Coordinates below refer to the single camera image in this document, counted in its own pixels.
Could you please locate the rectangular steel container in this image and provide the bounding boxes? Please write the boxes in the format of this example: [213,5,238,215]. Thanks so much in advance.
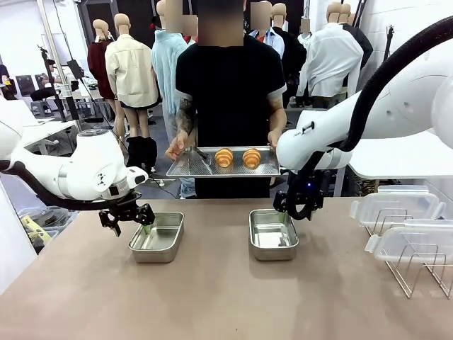
[127,211,185,264]
[248,208,300,262]

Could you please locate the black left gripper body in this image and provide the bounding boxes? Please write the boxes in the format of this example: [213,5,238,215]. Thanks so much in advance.
[101,189,143,221]

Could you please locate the white side table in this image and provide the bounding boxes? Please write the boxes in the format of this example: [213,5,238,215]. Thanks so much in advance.
[346,134,453,180]

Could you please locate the mannequin in red dress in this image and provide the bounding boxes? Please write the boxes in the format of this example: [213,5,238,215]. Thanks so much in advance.
[87,19,117,142]

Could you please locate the metal tongs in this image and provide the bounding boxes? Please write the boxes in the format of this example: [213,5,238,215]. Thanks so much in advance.
[187,147,213,174]

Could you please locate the black trousers on mannequin legs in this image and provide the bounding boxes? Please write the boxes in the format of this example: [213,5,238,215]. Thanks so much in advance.
[126,135,159,174]

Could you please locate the person in black t-shirt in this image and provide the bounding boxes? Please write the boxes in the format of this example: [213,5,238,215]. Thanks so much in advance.
[175,0,287,199]

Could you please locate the golden croissant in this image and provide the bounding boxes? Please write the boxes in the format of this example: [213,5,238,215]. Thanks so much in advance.
[214,147,235,169]
[242,147,262,168]

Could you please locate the mannequin in light blue shirt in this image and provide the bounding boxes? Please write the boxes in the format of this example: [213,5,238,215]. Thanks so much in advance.
[151,0,190,125]

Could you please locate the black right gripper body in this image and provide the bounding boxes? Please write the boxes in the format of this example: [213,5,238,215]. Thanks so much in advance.
[299,171,332,213]

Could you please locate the black tripod stand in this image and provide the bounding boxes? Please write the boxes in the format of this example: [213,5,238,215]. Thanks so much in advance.
[37,44,68,123]

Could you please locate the clear plastic storage bins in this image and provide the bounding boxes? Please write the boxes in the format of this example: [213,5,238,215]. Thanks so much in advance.
[17,207,81,254]

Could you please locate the lowered blue jeans on mannequin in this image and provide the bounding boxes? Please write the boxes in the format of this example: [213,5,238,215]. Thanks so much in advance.
[178,176,197,199]

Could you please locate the clear plastic clip lid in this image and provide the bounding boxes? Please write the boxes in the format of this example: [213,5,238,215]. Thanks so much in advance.
[365,218,453,263]
[349,185,447,227]

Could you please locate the metal wire rack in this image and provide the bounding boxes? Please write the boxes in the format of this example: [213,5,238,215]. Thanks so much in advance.
[364,208,453,298]

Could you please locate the mannequin in white shirt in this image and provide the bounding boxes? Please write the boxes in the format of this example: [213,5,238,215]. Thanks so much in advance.
[296,1,365,98]

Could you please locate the white office desk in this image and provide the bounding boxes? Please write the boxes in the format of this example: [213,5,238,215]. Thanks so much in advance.
[21,118,77,157]

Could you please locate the thin black light stand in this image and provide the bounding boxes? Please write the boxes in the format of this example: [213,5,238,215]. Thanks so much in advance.
[384,24,396,72]

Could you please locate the metal baking tray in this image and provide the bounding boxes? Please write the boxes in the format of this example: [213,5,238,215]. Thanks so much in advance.
[165,144,282,179]

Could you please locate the mannequin in cream jacket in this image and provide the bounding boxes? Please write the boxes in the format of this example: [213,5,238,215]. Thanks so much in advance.
[105,13,160,139]

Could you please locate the black tablet on stand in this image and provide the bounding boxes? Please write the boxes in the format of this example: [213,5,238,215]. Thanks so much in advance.
[67,59,86,81]

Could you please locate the mannequin in black jacket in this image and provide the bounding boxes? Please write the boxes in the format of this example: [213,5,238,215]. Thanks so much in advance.
[341,3,374,93]

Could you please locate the person's left forearm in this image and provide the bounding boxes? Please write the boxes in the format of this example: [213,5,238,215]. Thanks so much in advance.
[268,95,287,134]

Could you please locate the mannequin in dark coat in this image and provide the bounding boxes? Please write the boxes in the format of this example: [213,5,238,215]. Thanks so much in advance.
[270,2,308,107]

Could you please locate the person's tattooed right forearm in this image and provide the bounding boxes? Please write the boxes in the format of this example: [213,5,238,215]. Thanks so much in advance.
[174,106,197,137]

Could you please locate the person's right hand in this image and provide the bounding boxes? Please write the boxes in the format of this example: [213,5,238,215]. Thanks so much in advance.
[165,130,190,161]

